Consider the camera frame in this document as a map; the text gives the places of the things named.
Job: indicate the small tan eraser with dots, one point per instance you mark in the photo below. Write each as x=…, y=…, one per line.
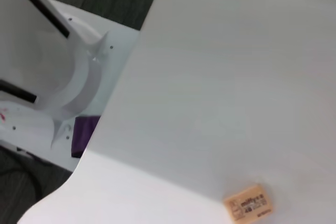
x=249, y=203

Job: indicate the white robot base platform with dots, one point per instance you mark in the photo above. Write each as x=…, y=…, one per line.
x=113, y=58

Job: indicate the purple cloth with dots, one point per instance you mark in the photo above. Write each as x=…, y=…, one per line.
x=84, y=134

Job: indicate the white robot lift column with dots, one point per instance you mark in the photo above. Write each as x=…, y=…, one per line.
x=26, y=37

